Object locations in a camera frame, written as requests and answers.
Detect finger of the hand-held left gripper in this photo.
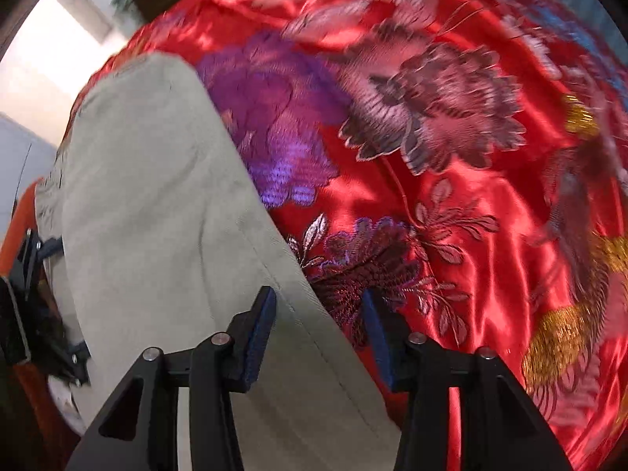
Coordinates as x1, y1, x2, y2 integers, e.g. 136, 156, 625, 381
46, 336, 92, 387
17, 228, 66, 278

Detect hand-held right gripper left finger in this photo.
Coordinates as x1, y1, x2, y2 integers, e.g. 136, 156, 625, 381
66, 285, 277, 471

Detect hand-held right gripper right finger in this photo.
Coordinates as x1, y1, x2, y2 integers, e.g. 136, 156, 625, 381
362, 288, 573, 471

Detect beige pants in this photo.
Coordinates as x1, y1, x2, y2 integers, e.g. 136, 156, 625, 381
34, 51, 401, 471

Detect red floral satin blanket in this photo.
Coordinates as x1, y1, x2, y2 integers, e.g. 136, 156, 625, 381
0, 0, 628, 471

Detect thin black cable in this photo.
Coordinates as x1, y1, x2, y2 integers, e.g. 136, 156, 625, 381
11, 142, 33, 217

